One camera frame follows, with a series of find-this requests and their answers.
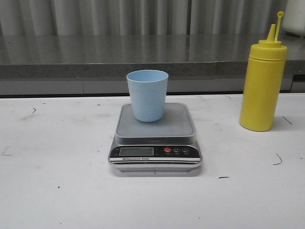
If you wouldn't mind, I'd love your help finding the light blue plastic cup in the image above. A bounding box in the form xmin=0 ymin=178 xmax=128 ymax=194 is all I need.
xmin=126 ymin=70 xmax=169 ymax=122

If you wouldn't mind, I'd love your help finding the yellow squeeze bottle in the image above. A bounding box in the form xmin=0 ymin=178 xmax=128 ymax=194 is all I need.
xmin=239 ymin=11 xmax=288 ymax=132

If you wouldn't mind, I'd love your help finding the silver digital kitchen scale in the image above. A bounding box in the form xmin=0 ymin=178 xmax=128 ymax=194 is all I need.
xmin=108 ymin=103 xmax=203 ymax=177

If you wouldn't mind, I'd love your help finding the grey steel counter shelf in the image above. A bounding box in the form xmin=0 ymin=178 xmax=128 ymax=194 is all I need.
xmin=0 ymin=34 xmax=305 ymax=96

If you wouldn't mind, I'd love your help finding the white container in background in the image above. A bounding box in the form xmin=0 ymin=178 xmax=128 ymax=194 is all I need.
xmin=282 ymin=0 xmax=305 ymax=37

